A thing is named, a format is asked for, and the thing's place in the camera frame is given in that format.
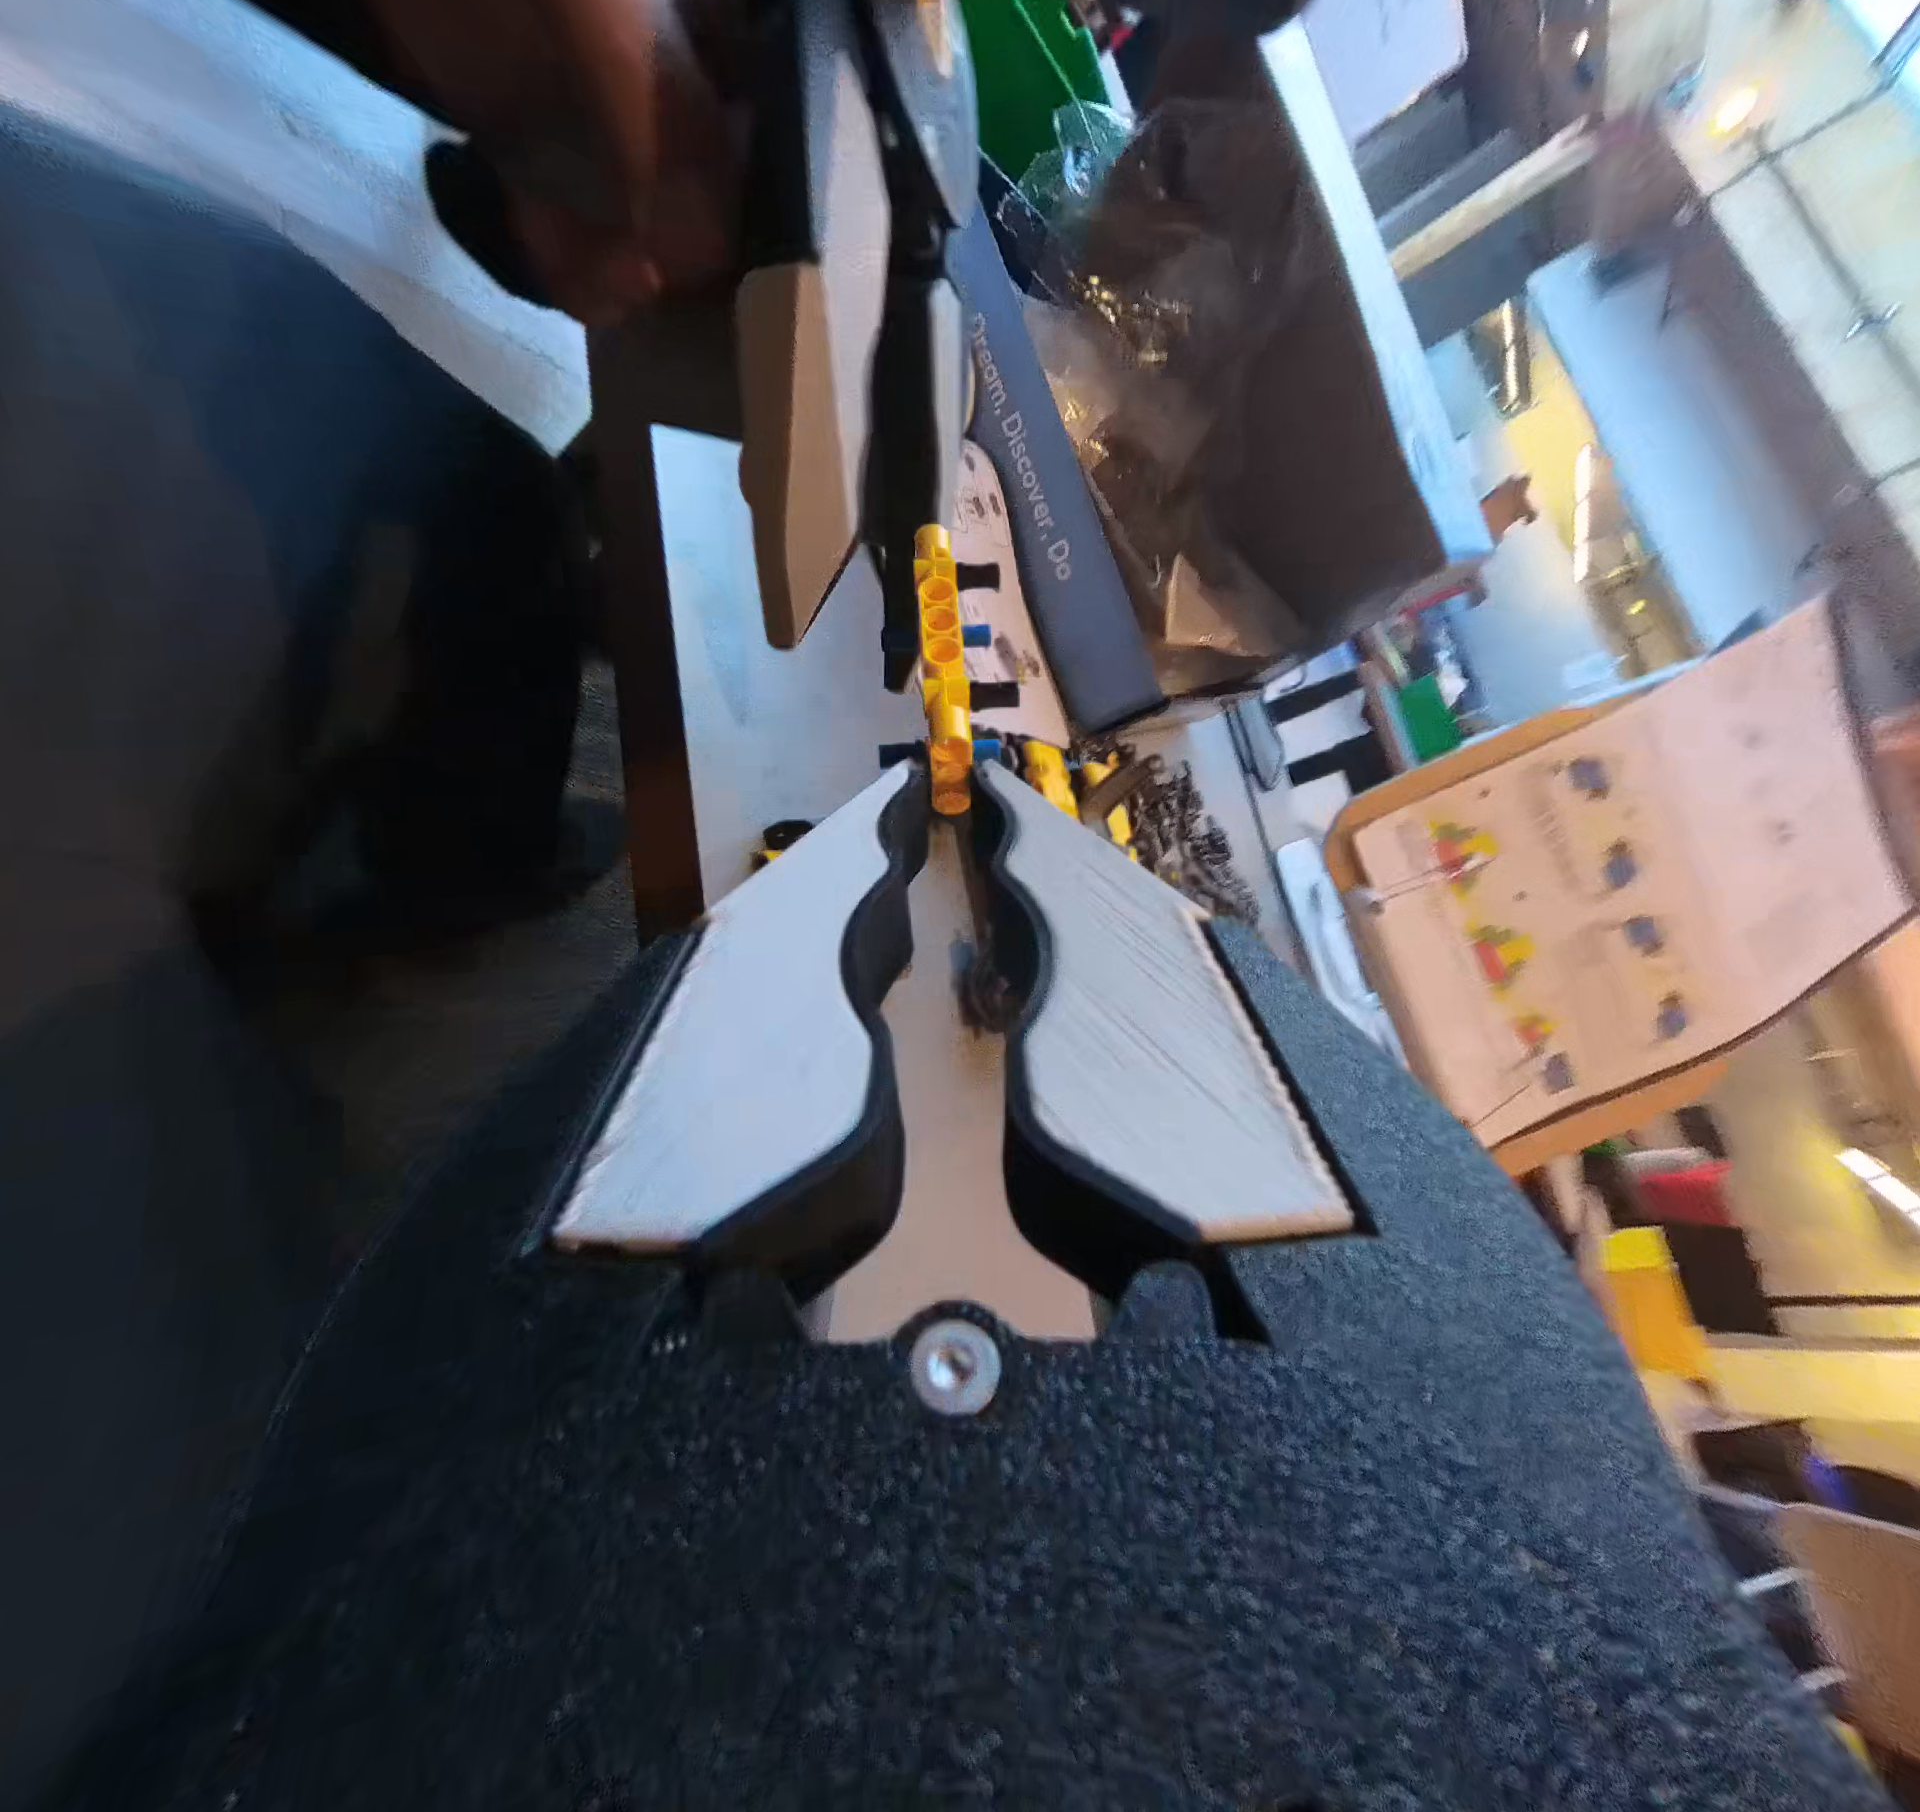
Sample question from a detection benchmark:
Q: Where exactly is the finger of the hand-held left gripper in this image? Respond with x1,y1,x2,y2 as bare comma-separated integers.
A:
735,252,893,652
874,274,974,690

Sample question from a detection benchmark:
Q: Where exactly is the white building instruction booklet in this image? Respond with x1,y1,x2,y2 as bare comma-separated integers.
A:
958,439,1057,690

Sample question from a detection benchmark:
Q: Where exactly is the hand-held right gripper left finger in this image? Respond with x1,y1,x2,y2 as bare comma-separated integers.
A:
551,762,934,1258

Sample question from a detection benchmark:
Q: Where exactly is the colour printed instruction sheet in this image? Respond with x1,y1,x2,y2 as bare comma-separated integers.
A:
1350,612,1920,1145

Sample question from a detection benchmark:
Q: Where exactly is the green plastic object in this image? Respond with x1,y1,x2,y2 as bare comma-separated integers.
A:
960,0,1114,182

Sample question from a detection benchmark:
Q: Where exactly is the yellow brick panel with pins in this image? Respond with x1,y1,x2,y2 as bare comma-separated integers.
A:
877,522,1022,817

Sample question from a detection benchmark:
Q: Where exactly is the white rounded plastic object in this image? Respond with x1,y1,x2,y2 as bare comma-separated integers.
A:
1276,836,1400,1052

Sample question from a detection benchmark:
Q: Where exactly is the person's left hand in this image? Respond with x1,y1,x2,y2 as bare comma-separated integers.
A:
344,0,756,330

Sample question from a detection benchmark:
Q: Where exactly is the clear plastic parts bag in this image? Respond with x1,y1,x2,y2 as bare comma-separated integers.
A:
989,102,1248,495

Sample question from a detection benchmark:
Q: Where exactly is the wooden clipboard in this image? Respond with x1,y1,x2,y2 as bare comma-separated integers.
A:
1327,596,1920,1181

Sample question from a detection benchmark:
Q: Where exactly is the yellow black brick vehicle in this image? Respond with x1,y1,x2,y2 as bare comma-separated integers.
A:
951,734,1150,1042

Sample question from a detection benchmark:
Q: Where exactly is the blue cardboard box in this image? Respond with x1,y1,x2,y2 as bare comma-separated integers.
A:
945,27,1494,734

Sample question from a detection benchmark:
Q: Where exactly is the pile of loose brick pieces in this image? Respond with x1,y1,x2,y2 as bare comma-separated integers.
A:
1125,762,1265,931

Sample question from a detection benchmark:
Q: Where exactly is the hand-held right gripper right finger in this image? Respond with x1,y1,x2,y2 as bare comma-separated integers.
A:
974,762,1358,1243

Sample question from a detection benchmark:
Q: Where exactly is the grey desk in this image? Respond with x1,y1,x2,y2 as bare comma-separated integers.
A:
652,424,1920,1799

